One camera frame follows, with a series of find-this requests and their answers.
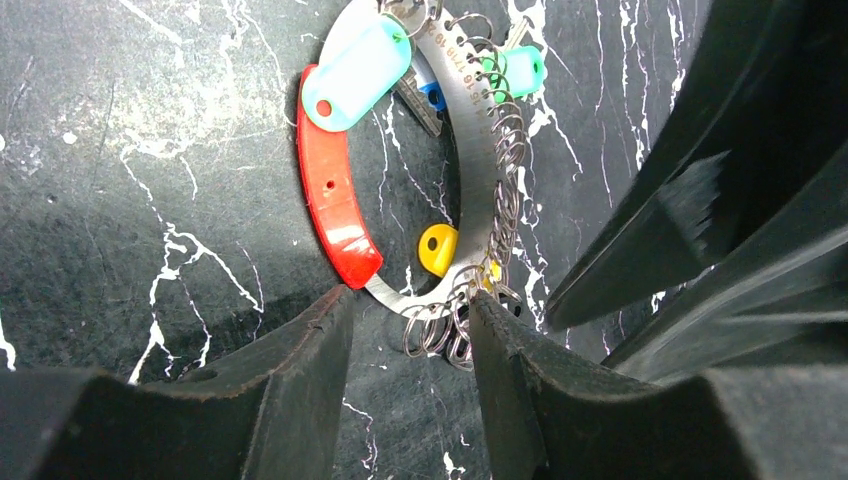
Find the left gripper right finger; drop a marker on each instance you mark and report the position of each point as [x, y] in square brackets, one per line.
[550, 414]

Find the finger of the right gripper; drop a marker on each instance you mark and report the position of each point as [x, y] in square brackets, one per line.
[789, 276]
[761, 111]

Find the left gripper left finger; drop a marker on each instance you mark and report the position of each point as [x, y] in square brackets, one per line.
[269, 410]

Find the yellow tag key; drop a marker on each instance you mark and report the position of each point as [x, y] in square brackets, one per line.
[470, 268]

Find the green tag key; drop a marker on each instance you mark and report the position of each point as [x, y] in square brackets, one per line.
[368, 54]
[514, 71]

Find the small blue tag key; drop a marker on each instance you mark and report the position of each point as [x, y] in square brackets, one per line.
[428, 85]

